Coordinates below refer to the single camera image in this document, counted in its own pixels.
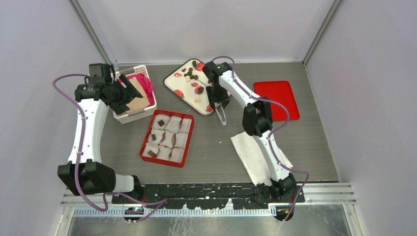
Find dark chocolate piece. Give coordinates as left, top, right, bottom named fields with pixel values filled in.
left=157, top=119, right=166, bottom=128

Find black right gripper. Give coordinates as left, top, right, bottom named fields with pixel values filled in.
left=205, top=84, right=229, bottom=110

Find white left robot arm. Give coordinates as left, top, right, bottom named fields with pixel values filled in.
left=57, top=63, right=144, bottom=203

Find metal tongs with grey handle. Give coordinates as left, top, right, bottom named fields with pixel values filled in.
left=215, top=105, right=227, bottom=126

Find tan paper bag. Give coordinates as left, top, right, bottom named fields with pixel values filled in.
left=125, top=81, right=150, bottom=114

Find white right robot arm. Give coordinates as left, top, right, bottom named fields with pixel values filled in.
left=203, top=61, right=297, bottom=202

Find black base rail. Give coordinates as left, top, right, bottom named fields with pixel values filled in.
left=126, top=182, right=300, bottom=210

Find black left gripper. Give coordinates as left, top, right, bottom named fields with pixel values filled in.
left=108, top=74, right=142, bottom=114

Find strawberry print tray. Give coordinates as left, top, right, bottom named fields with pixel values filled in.
left=163, top=59, right=214, bottom=116

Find pink tissue paper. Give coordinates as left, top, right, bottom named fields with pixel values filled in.
left=126, top=73, right=155, bottom=105

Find white plastic basket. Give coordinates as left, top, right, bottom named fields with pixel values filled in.
left=113, top=65, right=157, bottom=124

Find red box lid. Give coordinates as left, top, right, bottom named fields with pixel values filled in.
left=253, top=81, right=300, bottom=120

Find white folded cloth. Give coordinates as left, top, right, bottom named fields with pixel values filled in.
left=231, top=131, right=293, bottom=186

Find red chocolate box tray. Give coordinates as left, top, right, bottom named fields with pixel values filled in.
left=139, top=110, right=194, bottom=168

